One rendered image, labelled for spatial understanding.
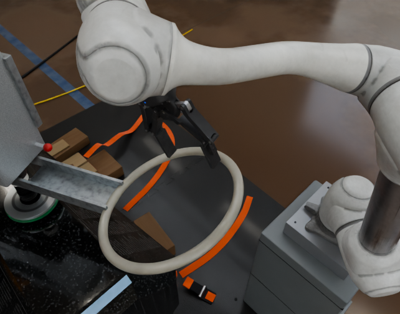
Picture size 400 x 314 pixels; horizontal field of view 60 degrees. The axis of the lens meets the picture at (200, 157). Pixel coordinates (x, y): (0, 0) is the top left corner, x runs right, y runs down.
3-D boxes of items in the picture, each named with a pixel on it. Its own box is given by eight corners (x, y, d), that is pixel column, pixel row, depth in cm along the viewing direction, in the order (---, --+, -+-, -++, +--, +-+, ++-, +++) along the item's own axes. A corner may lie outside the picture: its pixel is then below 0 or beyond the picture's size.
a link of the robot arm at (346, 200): (352, 196, 138) (373, 162, 120) (371, 239, 126) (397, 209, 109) (312, 200, 137) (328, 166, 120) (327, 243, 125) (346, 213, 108)
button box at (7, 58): (20, 123, 126) (-17, 53, 105) (25, 118, 128) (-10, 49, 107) (38, 128, 125) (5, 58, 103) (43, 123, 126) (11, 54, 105)
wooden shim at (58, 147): (40, 164, 259) (40, 162, 258) (33, 157, 264) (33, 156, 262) (70, 146, 271) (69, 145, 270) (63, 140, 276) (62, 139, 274)
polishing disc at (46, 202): (35, 171, 158) (35, 169, 157) (68, 193, 150) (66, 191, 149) (-6, 204, 146) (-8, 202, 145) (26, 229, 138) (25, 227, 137)
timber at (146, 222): (176, 253, 221) (174, 245, 212) (159, 265, 216) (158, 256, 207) (151, 220, 236) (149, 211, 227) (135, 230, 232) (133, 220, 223)
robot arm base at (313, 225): (313, 191, 146) (317, 184, 142) (366, 218, 138) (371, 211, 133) (294, 223, 137) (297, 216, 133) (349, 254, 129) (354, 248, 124)
